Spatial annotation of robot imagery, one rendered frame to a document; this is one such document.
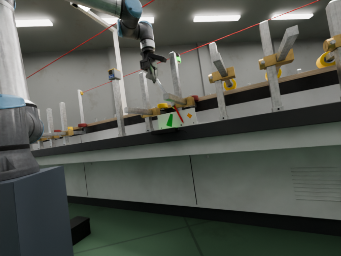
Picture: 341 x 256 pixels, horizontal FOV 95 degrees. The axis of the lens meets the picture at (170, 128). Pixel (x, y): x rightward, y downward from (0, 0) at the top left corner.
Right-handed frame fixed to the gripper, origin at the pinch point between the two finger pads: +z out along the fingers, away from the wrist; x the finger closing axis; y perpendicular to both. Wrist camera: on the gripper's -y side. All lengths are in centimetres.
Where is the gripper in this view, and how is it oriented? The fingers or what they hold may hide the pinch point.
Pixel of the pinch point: (155, 81)
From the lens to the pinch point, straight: 101.8
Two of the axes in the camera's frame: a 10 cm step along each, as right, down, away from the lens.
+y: -8.8, 1.3, 4.5
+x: -4.5, 0.3, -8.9
